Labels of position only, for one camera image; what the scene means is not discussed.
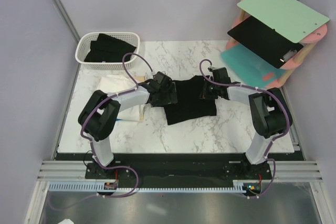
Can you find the black clipboard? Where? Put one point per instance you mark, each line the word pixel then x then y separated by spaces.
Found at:
pixel 264 41

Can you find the white t shirt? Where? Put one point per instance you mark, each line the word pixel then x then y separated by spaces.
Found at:
pixel 118 83

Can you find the pink wooden shelf rack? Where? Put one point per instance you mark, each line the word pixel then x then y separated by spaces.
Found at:
pixel 308 43

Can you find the black t shirt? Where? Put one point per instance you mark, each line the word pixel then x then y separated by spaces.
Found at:
pixel 189 104

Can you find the black t shirts in basket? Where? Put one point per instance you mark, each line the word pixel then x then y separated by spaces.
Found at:
pixel 108 49

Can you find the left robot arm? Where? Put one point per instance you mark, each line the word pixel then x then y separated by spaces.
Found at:
pixel 99 116

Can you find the white paper scrap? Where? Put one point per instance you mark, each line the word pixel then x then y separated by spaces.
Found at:
pixel 66 221

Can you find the teal cutting board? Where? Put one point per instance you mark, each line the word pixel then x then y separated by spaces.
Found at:
pixel 251 69

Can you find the green mint board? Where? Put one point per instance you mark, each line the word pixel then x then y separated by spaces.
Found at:
pixel 289 18

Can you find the white slotted cable duct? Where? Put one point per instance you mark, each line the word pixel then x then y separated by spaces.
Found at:
pixel 103 187

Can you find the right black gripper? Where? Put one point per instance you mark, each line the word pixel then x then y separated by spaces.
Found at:
pixel 208 82

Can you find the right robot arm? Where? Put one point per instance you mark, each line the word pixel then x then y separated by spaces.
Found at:
pixel 269 112

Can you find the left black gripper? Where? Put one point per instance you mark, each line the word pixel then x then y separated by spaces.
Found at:
pixel 170 98

